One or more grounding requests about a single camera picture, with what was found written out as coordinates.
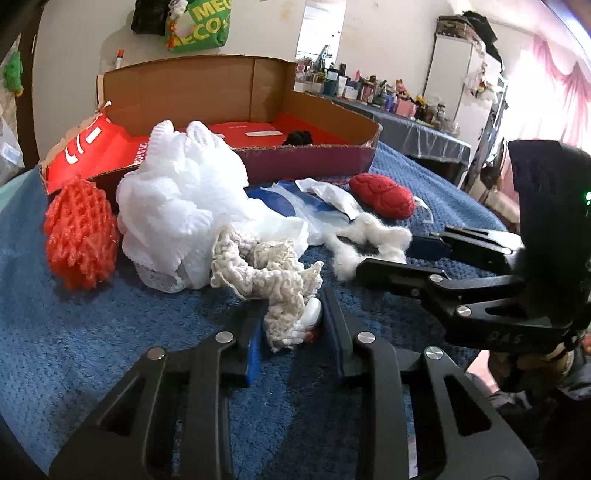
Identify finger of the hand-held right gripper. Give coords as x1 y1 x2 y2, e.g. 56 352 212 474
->
406 224 523 274
355 257 526 320

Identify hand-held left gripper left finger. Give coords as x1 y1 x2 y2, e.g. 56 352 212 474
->
48 302 269 480

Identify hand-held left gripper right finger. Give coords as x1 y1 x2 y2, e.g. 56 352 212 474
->
318 287 541 480

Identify white fluffy scrunchie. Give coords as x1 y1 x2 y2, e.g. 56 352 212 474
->
323 213 413 281

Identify small white and red object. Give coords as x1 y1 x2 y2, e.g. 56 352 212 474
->
284 298 324 347

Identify red knitted pouch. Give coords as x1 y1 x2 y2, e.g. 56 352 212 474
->
348 173 416 220

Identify cream crochet scrunchie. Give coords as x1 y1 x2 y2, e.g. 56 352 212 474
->
210 226 326 354

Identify white mesh bath sponge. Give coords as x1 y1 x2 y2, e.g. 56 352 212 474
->
115 119 259 294

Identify red foam net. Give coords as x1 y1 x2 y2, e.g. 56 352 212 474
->
44 178 122 291

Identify cardboard box with red lining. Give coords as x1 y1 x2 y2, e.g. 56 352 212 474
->
39 54 384 195

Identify table with grey cloth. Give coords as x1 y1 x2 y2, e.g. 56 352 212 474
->
323 95 472 178

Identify metal rack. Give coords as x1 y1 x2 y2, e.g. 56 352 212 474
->
468 76 509 190

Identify pink curtain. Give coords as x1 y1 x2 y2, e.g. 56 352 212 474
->
508 32 591 153

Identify clear plastic bag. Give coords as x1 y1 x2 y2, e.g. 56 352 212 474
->
0 115 25 178
247 180 356 247

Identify blue blanket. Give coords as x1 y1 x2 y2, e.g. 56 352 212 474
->
0 141 509 480

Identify cluttered table with bottles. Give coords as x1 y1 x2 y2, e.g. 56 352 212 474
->
295 58 462 134

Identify white refrigerator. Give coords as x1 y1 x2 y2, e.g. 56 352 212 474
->
422 34 506 134

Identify dark bags on cabinet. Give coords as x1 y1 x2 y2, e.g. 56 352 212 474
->
436 11 504 61

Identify green printed bag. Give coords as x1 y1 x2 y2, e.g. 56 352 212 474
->
165 0 230 52

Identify black bag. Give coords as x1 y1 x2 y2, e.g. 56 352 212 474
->
131 0 171 35

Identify green plush toy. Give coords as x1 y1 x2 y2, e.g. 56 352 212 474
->
2 51 25 95

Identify wall mirror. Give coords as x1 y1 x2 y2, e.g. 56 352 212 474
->
295 0 347 70

